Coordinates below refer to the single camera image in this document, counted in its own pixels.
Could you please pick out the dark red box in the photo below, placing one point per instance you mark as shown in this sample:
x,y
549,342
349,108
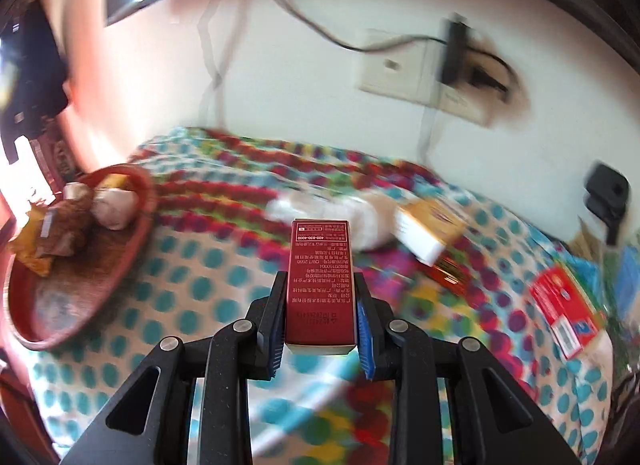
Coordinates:
x,y
320,285

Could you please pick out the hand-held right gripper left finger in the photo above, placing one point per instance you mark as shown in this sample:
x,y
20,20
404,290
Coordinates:
x,y
272,325

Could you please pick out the dark hanging clothing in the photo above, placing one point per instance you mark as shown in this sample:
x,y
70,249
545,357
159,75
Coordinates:
x,y
35,70

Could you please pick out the red foil candy wrapper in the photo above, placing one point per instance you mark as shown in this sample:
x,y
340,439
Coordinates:
x,y
447,275

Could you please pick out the large white sock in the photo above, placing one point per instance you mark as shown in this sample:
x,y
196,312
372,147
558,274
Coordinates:
x,y
117,210

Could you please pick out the yellow snack packet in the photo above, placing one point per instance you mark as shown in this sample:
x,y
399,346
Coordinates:
x,y
30,250

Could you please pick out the black power adapter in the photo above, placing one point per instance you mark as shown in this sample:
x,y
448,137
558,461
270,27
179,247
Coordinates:
x,y
452,50

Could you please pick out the clear bag green print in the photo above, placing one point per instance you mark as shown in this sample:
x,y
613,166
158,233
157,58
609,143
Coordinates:
x,y
627,270

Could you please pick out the round red tray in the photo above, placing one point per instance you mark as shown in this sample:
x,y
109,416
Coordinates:
x,y
90,285

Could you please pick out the red medicine box green side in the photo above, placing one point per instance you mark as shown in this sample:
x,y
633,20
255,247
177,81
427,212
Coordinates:
x,y
560,305

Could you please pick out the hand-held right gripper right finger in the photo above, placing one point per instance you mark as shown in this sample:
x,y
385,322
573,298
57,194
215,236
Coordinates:
x,y
365,335

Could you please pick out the black clamp mount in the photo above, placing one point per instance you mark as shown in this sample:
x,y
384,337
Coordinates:
x,y
605,190

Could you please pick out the black plug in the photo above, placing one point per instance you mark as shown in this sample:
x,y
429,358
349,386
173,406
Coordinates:
x,y
487,80

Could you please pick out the polka dot cloth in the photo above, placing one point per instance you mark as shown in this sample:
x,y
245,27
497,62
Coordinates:
x,y
200,255

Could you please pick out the brown snack packet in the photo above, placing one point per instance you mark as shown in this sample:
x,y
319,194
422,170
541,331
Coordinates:
x,y
65,230

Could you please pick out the plain yellow box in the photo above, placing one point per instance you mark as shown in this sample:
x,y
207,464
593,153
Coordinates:
x,y
420,240

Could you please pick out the white plastic bag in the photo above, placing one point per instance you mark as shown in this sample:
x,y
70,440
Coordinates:
x,y
325,207

